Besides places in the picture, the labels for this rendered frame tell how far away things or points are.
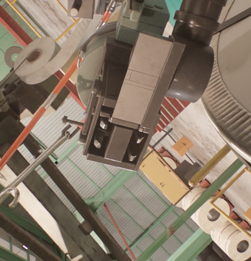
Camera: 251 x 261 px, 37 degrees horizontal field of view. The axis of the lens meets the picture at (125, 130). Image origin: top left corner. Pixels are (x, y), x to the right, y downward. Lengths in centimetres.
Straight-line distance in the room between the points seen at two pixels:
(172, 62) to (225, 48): 30
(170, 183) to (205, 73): 1034
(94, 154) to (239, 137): 19
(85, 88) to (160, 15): 16
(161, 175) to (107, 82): 1008
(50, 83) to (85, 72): 83
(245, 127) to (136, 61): 16
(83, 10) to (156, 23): 24
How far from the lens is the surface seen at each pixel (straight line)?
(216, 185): 404
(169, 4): 424
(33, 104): 129
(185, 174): 1097
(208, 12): 48
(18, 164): 124
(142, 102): 44
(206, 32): 48
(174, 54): 42
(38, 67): 116
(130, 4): 51
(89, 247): 134
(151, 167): 1034
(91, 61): 58
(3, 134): 124
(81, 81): 60
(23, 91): 129
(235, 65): 63
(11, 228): 128
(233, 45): 70
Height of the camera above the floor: 146
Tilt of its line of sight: 3 degrees down
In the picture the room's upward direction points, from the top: 134 degrees counter-clockwise
